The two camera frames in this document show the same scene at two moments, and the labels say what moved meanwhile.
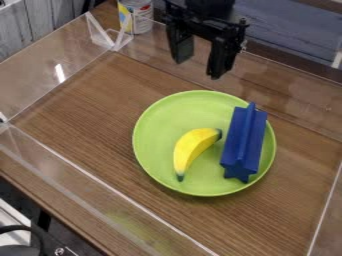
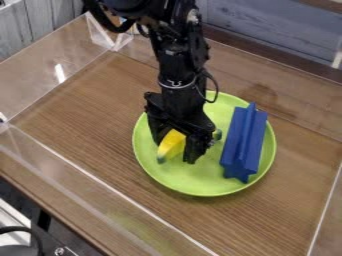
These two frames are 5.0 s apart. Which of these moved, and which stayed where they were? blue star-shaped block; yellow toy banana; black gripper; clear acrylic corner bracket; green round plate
Moved: black gripper; yellow toy banana
Stayed: clear acrylic corner bracket; blue star-shaped block; green round plate
